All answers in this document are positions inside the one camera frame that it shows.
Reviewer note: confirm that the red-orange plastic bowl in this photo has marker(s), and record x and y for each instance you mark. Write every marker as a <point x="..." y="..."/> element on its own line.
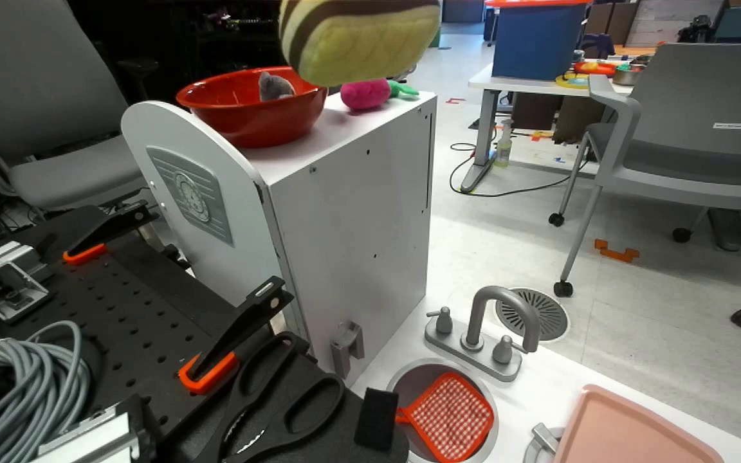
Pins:
<point x="250" y="124"/>

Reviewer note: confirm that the white toy sink counter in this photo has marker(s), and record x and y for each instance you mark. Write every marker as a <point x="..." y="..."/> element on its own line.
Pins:
<point x="551" y="387"/>

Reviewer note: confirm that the white toy kitchen cabinet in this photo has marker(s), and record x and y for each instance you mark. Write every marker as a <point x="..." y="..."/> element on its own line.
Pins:
<point x="362" y="214"/>

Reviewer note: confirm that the pink fuzzy ball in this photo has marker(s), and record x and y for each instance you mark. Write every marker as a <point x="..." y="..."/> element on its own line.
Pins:
<point x="367" y="97"/>

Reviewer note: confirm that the grey toy faucet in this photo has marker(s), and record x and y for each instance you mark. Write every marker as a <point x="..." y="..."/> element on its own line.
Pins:
<point x="483" y="316"/>

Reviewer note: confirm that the green toy piece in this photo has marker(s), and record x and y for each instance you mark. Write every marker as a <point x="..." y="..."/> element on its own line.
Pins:
<point x="404" y="87"/>

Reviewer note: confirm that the white desk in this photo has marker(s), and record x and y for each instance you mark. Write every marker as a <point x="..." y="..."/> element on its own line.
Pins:
<point x="485" y="130"/>

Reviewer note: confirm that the white bottle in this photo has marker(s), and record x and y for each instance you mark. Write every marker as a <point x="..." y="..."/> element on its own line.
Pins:
<point x="502" y="144"/>

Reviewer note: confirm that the black clamp orange tip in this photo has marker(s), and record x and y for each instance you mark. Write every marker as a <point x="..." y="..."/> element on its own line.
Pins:
<point x="243" y="330"/>
<point x="109" y="227"/>

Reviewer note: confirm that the grey plush toy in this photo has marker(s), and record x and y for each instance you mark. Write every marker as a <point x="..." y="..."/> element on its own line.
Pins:
<point x="273" y="85"/>

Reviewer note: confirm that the black foam block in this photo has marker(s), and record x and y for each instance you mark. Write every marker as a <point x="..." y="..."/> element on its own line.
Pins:
<point x="377" y="418"/>

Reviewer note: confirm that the orange mesh toy strainer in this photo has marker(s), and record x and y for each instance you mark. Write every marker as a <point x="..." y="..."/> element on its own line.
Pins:
<point x="452" y="419"/>

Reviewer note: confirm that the orange floor tape marker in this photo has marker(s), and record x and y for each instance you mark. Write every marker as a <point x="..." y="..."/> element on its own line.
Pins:
<point x="615" y="252"/>

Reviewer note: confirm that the blue storage bin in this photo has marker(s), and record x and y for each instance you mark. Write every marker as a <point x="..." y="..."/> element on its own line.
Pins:
<point x="538" y="42"/>

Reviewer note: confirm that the black perforated table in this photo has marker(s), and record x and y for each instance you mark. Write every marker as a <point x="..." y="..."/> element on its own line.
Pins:
<point x="130" y="316"/>

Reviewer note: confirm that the orange toy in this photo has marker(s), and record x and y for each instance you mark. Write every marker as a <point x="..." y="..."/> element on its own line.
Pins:
<point x="592" y="68"/>

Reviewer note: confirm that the orange bin lid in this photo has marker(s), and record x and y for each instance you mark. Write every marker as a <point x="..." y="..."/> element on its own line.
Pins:
<point x="533" y="4"/>

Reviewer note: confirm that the pink plastic tray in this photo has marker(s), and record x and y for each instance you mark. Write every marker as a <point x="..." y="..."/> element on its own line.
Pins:
<point x="618" y="433"/>

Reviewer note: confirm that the grey office chair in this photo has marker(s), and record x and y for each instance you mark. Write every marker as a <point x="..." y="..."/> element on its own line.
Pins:
<point x="36" y="85"/>
<point x="695" y="154"/>

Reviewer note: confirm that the silver aluminium bracket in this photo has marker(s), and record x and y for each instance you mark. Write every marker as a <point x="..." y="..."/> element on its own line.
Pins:
<point x="5" y="292"/>
<point x="89" y="437"/>

